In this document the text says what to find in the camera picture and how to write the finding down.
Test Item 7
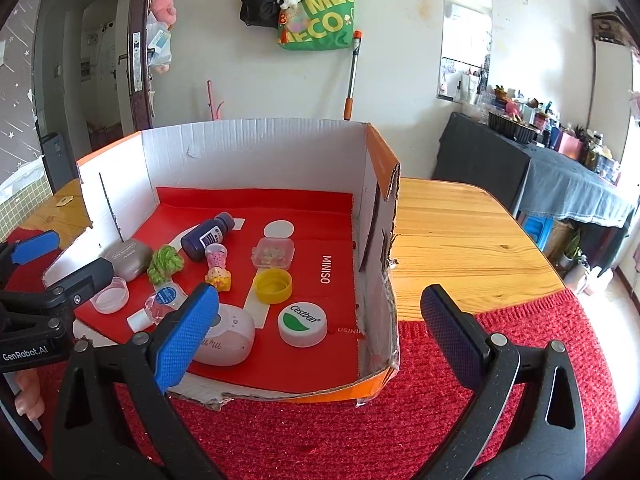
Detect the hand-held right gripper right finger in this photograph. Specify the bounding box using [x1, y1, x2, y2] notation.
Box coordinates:
[421, 283, 587, 480]

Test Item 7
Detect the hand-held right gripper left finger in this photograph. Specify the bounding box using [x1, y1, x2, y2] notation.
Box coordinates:
[50, 281, 224, 480]

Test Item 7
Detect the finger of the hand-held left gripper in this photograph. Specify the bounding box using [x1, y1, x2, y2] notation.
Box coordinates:
[0, 230, 61, 276]
[47, 257, 116, 311]

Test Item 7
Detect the clear round plastic lid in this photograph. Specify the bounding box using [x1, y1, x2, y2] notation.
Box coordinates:
[89, 276, 130, 315]

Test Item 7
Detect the brown oval case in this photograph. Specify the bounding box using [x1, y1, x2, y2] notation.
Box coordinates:
[102, 238, 154, 282]

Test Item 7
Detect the small clear dropper bottle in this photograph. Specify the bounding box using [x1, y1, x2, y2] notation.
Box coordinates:
[126, 282, 188, 332]

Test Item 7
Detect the pink toy camera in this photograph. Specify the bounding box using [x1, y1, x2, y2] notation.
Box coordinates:
[192, 302, 256, 368]

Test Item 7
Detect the green scrunchie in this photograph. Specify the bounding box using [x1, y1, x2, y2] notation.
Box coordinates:
[146, 245, 184, 285]

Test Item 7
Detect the pink polka dot toy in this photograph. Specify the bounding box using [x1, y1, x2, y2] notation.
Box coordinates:
[205, 242, 229, 273]

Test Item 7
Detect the dark blue bottle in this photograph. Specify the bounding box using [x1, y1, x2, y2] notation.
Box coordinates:
[180, 211, 236, 262]

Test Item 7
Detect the yellow bottle cap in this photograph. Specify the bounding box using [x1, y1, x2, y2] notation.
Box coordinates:
[253, 268, 293, 304]

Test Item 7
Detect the white cap with green label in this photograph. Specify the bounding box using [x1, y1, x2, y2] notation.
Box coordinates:
[278, 302, 328, 348]

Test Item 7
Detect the clear square plastic box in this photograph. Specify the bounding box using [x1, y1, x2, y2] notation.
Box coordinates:
[251, 236, 295, 271]

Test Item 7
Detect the orange cardboard box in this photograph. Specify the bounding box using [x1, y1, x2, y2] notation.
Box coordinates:
[42, 119, 402, 411]

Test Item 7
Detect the person's left hand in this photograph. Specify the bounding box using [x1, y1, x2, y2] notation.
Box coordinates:
[15, 372, 45, 417]

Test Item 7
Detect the blue plastic stool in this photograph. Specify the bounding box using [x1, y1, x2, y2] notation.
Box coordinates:
[521, 214, 555, 251]

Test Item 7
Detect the red knitted blanket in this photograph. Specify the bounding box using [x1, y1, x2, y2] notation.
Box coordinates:
[0, 227, 628, 480]

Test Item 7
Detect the red paper liner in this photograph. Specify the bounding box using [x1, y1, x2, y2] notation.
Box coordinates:
[74, 187, 368, 395]

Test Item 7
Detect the dark cloth covered side table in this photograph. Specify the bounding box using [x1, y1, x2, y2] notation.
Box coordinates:
[431, 111, 637, 273]

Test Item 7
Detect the black ribbed tray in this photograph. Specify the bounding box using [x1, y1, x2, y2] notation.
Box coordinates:
[487, 110, 537, 144]

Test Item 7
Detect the cluster of bottles and jars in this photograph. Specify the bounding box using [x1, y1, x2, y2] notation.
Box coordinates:
[470, 85, 623, 181]

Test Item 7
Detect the plastic bag on door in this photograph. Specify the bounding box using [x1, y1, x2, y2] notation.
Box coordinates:
[145, 10, 173, 75]

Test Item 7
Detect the pink plush toy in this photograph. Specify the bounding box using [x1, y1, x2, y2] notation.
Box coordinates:
[150, 0, 179, 29]

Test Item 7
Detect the tall white panel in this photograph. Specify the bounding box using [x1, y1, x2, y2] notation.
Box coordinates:
[590, 10, 640, 133]

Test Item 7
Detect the green tote bag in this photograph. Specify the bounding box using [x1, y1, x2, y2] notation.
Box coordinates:
[277, 0, 358, 53]

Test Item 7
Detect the pink wall hook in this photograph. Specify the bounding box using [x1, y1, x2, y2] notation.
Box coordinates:
[205, 80, 226, 122]

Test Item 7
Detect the mop handle with orange grip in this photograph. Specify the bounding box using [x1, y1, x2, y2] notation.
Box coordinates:
[342, 30, 363, 121]

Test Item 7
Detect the wall mirror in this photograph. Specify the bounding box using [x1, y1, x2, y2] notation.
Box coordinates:
[436, 0, 493, 106]

